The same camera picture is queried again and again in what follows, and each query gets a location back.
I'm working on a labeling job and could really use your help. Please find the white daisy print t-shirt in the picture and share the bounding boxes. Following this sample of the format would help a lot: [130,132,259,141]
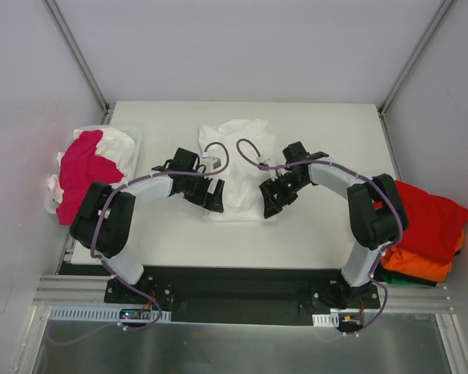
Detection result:
[198,119,275,223]

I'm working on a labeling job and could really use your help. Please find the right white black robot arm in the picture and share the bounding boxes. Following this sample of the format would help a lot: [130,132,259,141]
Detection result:
[259,142,409,309]

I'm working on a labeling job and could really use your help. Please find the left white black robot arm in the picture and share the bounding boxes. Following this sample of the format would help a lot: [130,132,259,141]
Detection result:
[69,148,230,303]

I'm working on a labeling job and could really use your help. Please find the white laundry basket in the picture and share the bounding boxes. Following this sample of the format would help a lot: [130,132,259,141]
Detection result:
[44,124,142,224]

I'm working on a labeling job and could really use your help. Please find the pale pink white garment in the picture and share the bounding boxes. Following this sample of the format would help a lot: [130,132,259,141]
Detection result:
[46,125,140,214]

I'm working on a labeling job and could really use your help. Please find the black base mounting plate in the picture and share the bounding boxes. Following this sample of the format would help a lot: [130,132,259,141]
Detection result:
[104,266,380,326]

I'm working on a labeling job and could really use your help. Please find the magenta t-shirt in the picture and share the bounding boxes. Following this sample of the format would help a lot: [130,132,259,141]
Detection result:
[56,131,124,225]

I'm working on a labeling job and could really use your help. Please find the black folded garment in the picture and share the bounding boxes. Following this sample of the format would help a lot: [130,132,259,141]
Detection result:
[374,248,452,288]

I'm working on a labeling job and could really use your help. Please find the orange folded t-shirt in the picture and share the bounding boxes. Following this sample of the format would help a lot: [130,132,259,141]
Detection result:
[377,246,452,283]

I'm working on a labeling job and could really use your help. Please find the green folded t-shirt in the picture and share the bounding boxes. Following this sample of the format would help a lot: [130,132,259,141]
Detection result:
[382,275,438,288]

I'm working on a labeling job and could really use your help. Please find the red folded t-shirt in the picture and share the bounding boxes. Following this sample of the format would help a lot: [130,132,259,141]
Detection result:
[393,181,468,265]

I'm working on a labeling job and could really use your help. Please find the left aluminium corner profile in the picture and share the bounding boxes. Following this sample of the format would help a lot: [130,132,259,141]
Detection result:
[42,0,114,124]

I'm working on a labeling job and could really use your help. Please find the aluminium corner profile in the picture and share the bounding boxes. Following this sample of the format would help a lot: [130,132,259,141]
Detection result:
[42,0,114,124]
[378,0,456,116]

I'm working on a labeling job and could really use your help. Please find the right aluminium corner profile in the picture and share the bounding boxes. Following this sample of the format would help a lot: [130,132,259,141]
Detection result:
[378,0,456,116]

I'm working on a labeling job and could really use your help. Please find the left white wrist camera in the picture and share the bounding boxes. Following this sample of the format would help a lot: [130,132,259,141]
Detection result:
[200,156,222,173]

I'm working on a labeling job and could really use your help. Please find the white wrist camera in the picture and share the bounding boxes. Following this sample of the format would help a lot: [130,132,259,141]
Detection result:
[256,155,271,169]
[200,156,222,173]

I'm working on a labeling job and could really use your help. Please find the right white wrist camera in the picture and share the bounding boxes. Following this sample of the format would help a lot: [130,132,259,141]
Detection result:
[256,155,271,169]

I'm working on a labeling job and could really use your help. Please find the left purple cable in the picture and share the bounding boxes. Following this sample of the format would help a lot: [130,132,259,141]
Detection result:
[46,142,230,346]

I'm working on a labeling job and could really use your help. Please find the purple cable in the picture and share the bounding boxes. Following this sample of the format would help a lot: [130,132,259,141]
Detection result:
[236,139,405,342]
[46,142,230,346]

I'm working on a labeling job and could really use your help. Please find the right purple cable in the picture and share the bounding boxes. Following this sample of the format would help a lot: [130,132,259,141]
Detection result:
[236,139,405,342]

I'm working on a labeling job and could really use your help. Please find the right grey cable duct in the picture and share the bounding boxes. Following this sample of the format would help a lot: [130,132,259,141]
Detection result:
[312,312,339,328]

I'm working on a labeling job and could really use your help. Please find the grey cable duct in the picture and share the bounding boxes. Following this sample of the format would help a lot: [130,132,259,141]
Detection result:
[49,306,172,323]
[312,312,339,328]

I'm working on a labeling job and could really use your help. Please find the aluminium front rail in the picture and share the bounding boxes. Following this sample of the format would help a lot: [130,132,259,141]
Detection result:
[33,275,109,305]

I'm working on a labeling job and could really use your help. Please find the left grey cable duct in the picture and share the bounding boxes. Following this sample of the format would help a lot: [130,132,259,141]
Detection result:
[49,306,172,323]

